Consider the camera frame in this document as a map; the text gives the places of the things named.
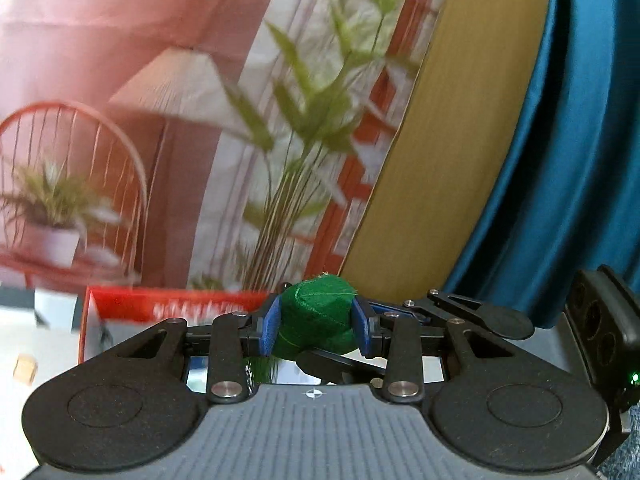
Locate green tasselled sachet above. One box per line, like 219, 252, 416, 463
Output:
249, 274, 362, 386

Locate printed room scene wall cloth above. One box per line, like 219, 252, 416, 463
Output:
0, 0, 457, 322

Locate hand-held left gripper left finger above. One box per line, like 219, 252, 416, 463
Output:
117, 295, 284, 406

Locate yellow wooden board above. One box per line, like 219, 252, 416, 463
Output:
344, 0, 557, 302

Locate red strawberry print cardboard box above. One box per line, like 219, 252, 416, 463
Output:
77, 286, 275, 367

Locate blue curtain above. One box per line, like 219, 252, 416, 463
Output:
442, 0, 640, 332

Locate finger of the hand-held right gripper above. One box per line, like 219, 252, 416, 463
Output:
402, 289, 537, 341
295, 349, 388, 387

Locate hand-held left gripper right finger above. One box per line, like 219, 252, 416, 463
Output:
350, 298, 507, 406

